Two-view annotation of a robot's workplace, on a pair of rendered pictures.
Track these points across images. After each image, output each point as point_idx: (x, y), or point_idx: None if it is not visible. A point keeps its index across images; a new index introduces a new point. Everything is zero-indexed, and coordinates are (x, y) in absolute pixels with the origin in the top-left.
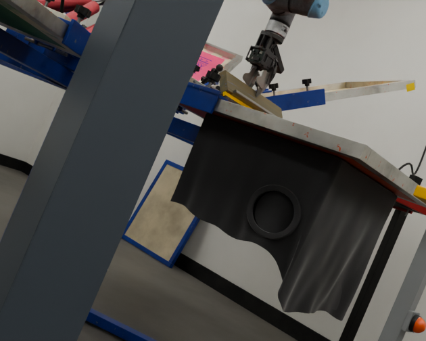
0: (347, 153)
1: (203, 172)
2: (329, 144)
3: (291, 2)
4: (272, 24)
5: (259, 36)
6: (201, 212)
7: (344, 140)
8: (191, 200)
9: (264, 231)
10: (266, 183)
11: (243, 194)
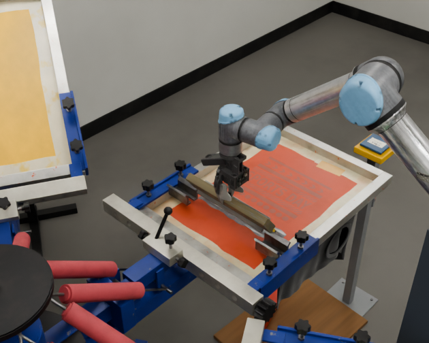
0: (386, 186)
1: (292, 275)
2: (378, 192)
3: (282, 130)
4: (240, 148)
5: (239, 166)
6: (296, 288)
7: (384, 184)
8: (287, 292)
9: (336, 250)
10: (331, 235)
11: (319, 253)
